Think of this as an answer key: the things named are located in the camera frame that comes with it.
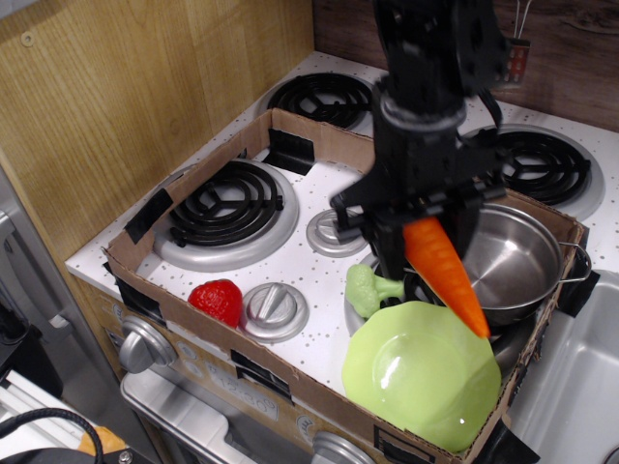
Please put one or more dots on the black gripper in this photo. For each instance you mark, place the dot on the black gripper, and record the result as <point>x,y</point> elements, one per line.
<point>422,168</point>

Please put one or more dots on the silver oven front knob left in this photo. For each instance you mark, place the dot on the silver oven front knob left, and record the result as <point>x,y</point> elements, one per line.
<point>144,346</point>

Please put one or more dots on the brown cardboard fence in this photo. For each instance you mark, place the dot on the brown cardboard fence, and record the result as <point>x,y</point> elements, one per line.
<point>247,280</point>

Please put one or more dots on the grey toy sink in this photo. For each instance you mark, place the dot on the grey toy sink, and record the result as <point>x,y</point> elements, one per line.
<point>566,409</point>

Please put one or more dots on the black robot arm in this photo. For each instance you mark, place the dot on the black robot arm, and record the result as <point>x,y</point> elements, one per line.
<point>439,54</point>

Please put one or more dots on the silver stove knob lower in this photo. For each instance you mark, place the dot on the silver stove knob lower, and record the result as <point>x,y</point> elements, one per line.
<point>273,313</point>

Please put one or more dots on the red toy strawberry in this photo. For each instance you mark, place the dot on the red toy strawberry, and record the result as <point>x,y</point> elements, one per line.
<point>221,299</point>

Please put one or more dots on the silver oven front knob right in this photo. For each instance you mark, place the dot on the silver oven front knob right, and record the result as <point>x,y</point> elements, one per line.
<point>330,448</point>

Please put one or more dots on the light green plastic plate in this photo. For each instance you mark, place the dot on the light green plastic plate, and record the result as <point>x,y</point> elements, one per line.
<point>417,366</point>

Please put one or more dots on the orange plastic toy carrot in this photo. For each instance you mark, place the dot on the orange plastic toy carrot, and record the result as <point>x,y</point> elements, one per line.
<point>432,255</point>

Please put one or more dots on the silver oven door handle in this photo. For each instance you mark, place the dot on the silver oven door handle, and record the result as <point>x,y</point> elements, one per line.
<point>191,422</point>

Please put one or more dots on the orange sponge piece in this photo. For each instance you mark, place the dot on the orange sponge piece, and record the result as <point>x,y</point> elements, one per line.
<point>110,442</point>

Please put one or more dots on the silver oven knob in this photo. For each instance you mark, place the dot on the silver oven knob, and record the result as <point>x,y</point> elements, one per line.
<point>330,448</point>
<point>144,346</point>

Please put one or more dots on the silver stove knob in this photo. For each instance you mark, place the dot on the silver stove knob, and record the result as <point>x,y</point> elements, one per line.
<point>273,313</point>
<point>325,237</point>

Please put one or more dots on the hanging metal grater utensil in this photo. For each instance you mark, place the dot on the hanging metal grater utensil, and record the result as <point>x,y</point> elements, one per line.
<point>517,49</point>

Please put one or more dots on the stainless steel pot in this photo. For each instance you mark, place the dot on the stainless steel pot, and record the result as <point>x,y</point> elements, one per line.
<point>514,263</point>

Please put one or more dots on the black back right burner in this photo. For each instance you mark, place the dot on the black back right burner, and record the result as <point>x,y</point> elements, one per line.
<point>553,169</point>

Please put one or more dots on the green toy broccoli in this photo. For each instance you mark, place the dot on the green toy broccoli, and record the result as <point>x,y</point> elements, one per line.
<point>366,291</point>

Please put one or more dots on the silver stove knob upper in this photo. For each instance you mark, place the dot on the silver stove knob upper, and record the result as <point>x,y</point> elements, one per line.
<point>325,237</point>

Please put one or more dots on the black front left burner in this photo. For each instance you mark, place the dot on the black front left burner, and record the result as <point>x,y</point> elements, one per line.
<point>240,216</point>

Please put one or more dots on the black back left burner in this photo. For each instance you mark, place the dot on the black back left burner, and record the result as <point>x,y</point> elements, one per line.
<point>338,99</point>

